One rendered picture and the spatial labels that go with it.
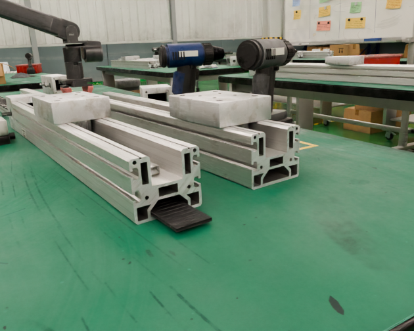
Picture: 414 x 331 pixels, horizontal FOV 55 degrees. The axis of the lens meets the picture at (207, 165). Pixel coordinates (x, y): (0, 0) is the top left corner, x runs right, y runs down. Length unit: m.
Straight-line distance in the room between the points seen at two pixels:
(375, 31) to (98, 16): 9.99
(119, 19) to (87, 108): 12.14
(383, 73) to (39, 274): 1.85
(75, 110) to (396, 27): 3.08
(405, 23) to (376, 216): 3.08
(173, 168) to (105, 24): 12.31
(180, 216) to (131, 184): 0.07
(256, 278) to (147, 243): 0.14
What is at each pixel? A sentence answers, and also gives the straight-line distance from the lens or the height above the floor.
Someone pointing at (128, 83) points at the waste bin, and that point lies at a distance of 6.23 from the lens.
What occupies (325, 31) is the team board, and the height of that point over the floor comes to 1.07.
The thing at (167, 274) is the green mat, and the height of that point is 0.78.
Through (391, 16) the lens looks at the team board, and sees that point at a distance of 3.64.
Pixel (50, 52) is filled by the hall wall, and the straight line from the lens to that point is 12.40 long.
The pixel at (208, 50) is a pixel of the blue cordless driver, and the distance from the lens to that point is 1.08.
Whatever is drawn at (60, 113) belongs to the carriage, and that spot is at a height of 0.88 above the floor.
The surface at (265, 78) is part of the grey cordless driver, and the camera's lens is 0.85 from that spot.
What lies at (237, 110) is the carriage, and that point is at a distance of 0.65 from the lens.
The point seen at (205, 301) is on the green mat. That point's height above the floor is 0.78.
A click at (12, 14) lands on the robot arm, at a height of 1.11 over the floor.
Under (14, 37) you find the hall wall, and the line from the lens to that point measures 12.33.
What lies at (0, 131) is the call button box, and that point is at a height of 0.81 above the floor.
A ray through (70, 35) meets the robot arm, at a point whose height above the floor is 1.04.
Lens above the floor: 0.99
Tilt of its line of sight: 17 degrees down
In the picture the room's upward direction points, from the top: 3 degrees counter-clockwise
